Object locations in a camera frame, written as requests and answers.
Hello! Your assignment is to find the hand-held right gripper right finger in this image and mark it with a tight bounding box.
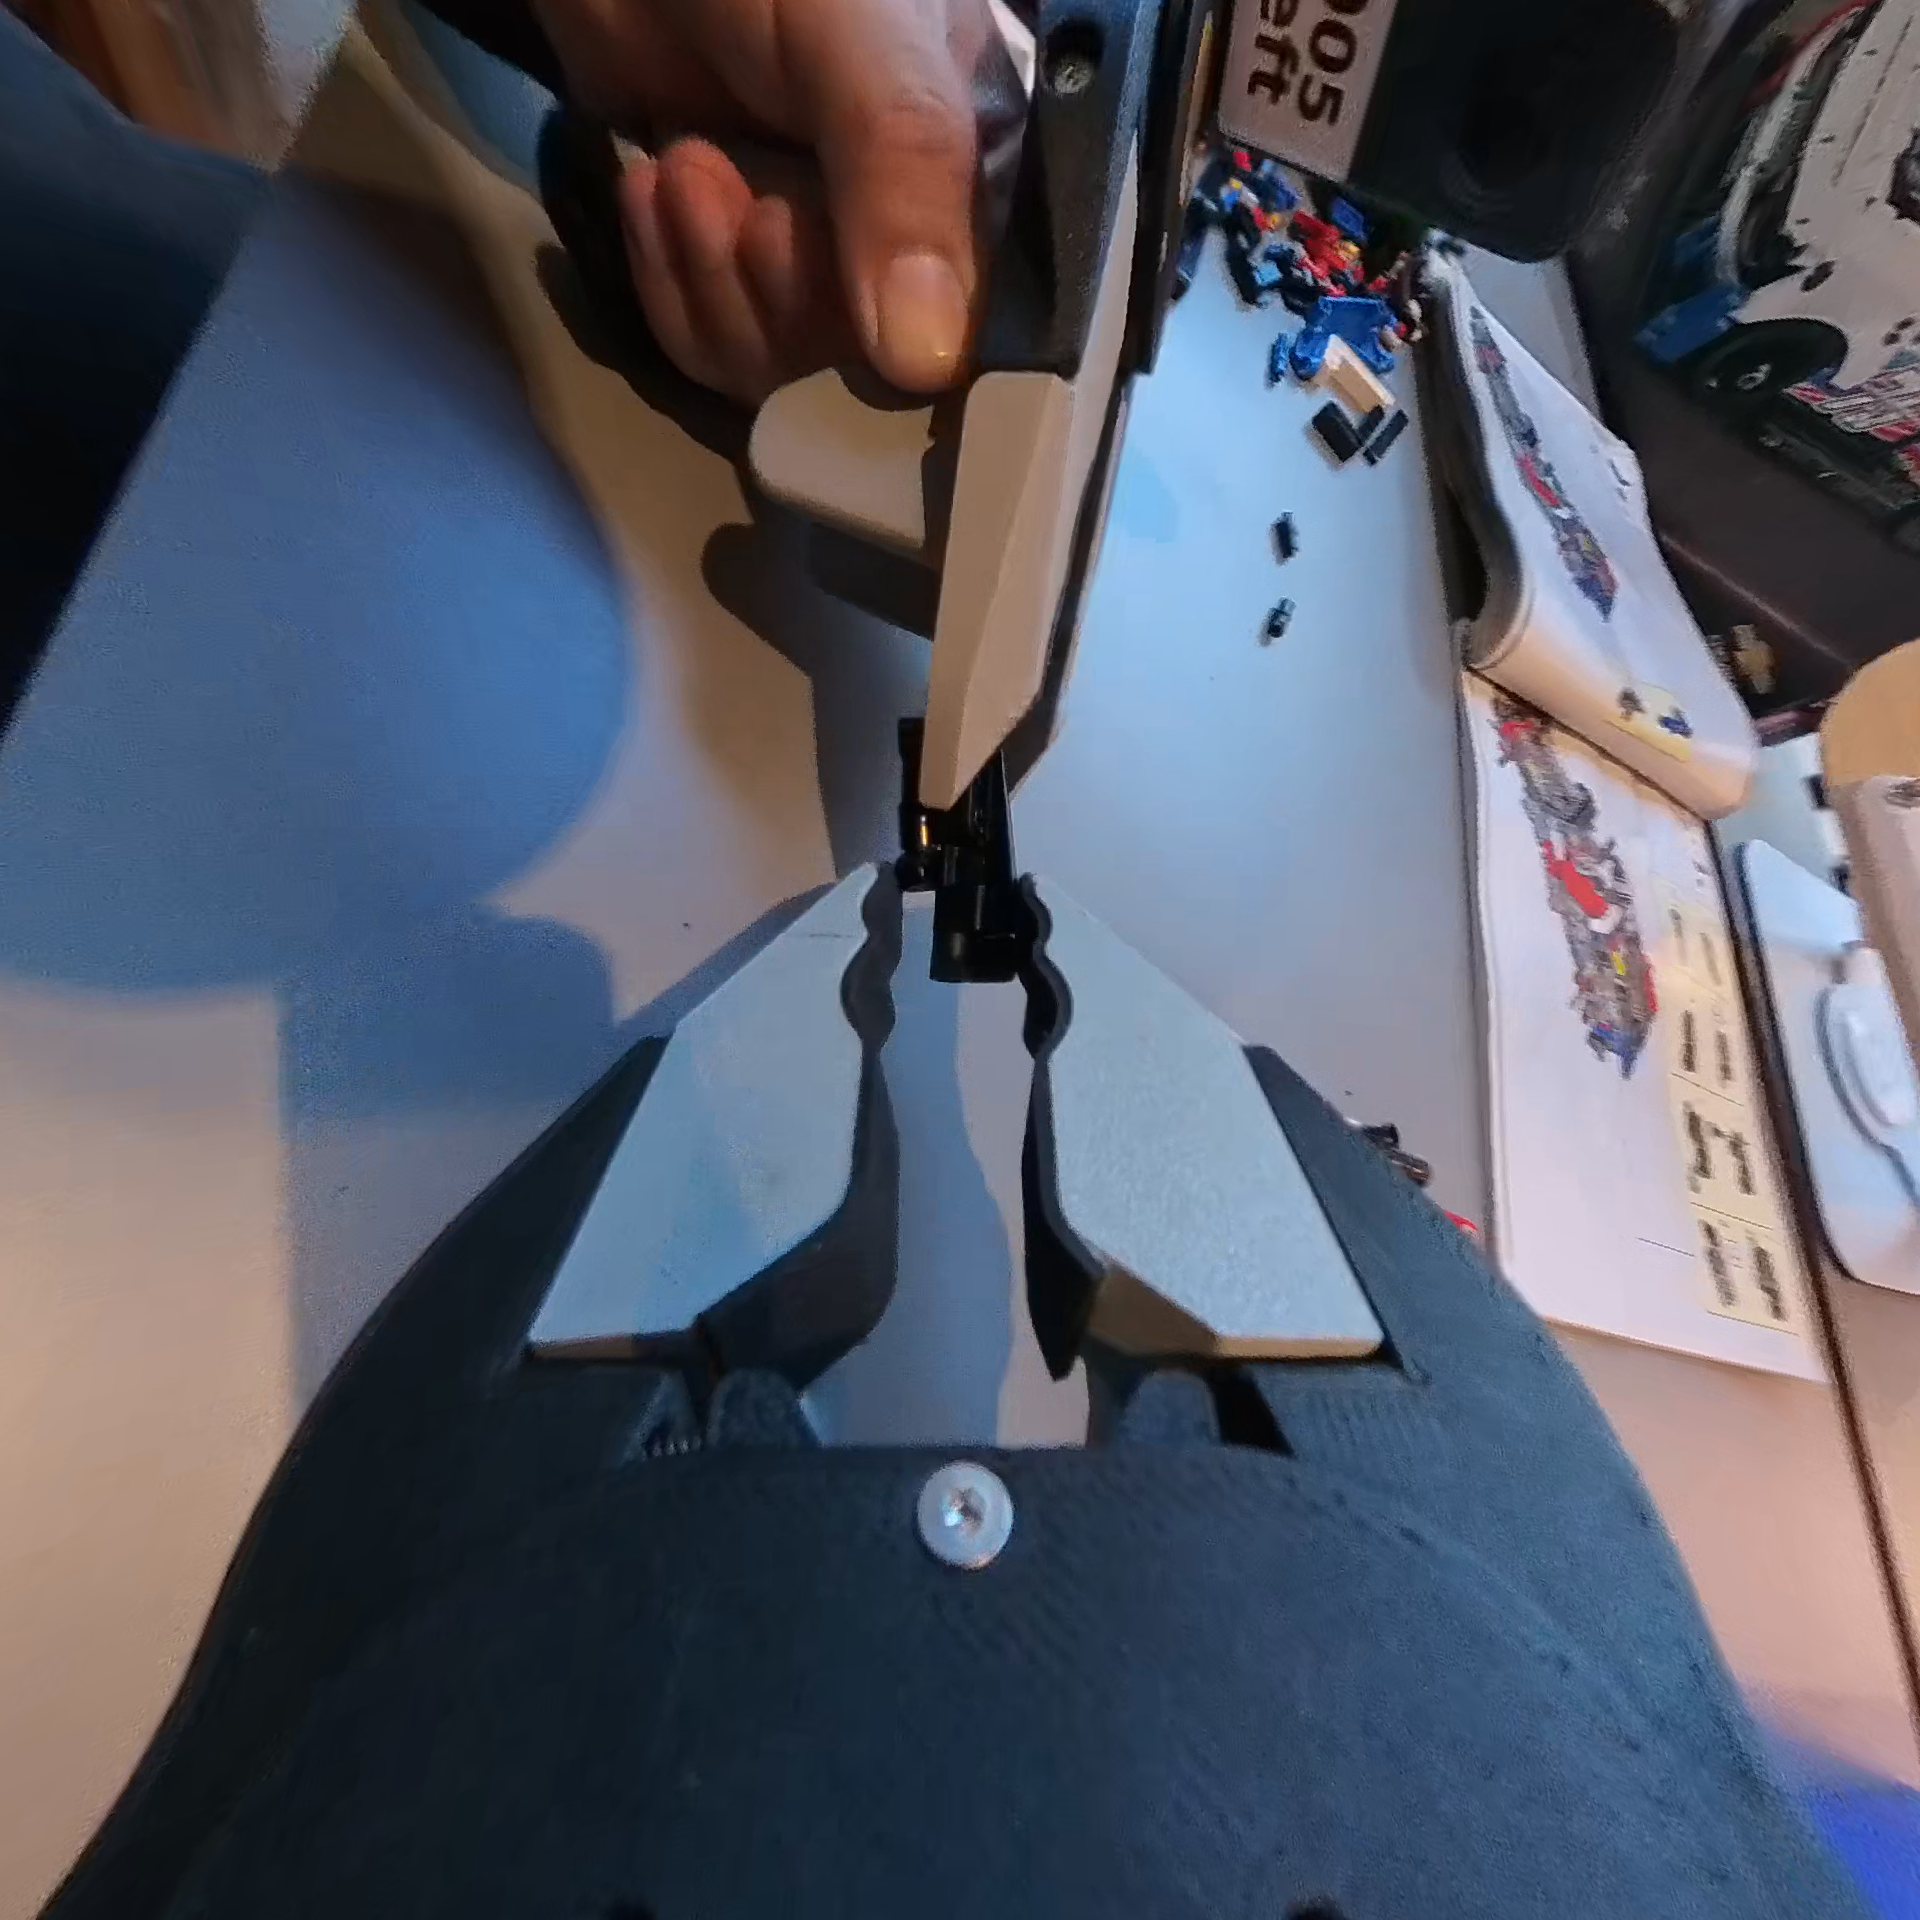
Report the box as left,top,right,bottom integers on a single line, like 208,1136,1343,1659
1019,876,1386,1379

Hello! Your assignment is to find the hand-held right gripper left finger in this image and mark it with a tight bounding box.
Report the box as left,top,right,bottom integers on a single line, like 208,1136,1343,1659
527,861,906,1393

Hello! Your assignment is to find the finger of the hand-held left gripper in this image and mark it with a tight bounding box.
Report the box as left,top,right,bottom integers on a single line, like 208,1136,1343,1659
917,150,1169,816

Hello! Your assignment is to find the small black toy brick assembly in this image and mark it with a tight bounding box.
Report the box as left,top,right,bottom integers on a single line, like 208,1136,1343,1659
894,716,1039,987

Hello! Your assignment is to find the grey desk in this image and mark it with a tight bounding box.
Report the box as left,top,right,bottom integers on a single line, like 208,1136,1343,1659
0,30,1920,1771

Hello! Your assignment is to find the person's left hand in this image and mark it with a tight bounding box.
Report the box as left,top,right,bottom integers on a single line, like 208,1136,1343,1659
531,0,1001,407

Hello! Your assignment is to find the pile of loose toy bricks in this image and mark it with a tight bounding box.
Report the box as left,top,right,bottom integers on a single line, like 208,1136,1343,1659
1182,141,1445,470

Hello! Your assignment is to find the toy car set box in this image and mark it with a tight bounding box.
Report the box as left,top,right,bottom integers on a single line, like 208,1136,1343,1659
1565,0,1920,737

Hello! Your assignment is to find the toy brick instruction booklet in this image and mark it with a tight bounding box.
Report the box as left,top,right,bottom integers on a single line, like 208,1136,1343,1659
1415,253,1839,1382

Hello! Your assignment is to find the white flat box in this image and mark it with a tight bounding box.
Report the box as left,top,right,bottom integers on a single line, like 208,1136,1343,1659
1739,840,1920,1296

